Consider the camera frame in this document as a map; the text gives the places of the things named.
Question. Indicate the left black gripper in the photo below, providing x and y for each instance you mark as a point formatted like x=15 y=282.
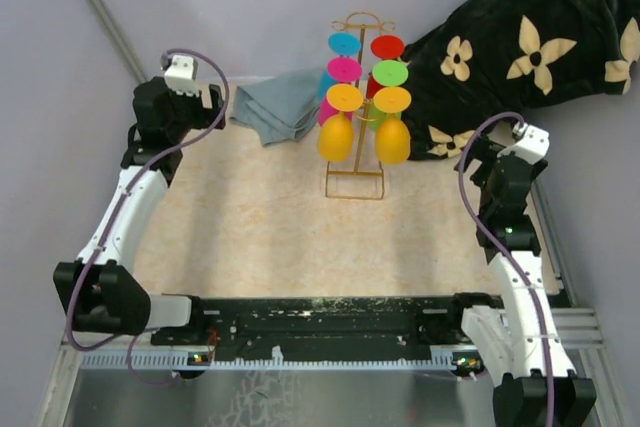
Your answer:
x=207 y=116

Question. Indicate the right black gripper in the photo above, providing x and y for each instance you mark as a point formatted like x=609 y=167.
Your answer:
x=483 y=149

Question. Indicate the blue plastic wine glass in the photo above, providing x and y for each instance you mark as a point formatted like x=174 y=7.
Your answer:
x=343 y=44

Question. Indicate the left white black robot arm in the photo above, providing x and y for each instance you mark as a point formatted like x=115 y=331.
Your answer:
x=100 y=296

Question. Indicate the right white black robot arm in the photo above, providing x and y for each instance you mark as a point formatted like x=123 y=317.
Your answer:
x=535 y=382

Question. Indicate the right orange plastic wine glass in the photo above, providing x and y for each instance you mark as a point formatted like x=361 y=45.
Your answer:
x=392 y=140

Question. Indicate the orange plastic wine glass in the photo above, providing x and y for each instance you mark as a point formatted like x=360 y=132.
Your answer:
x=335 y=118
x=392 y=140

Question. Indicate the green plastic wine glass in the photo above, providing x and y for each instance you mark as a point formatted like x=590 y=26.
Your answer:
x=390 y=73

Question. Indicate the red plastic wine glass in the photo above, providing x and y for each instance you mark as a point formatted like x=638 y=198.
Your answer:
x=384 y=47

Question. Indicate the left orange plastic wine glass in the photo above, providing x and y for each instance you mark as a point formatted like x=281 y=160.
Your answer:
x=335 y=118

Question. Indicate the pink plastic wine glass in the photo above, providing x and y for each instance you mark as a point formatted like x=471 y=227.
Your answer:
x=339 y=70

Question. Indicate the grey folded cloth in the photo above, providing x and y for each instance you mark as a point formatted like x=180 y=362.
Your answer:
x=280 y=109

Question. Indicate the black floral blanket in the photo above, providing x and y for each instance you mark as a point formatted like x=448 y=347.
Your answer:
x=493 y=56

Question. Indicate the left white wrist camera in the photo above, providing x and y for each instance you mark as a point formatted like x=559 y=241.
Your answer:
x=179 y=72

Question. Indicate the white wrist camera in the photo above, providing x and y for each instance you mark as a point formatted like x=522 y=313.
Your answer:
x=531 y=143
x=179 y=72

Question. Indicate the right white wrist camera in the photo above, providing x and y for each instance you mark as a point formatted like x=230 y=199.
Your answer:
x=531 y=143

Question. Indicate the aluminium frame rail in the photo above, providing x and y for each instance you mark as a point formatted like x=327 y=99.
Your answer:
x=118 y=40

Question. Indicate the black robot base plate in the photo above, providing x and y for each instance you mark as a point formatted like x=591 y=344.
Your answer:
x=326 y=328

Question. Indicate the white slotted cable duct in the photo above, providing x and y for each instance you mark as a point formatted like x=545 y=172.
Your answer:
x=192 y=360

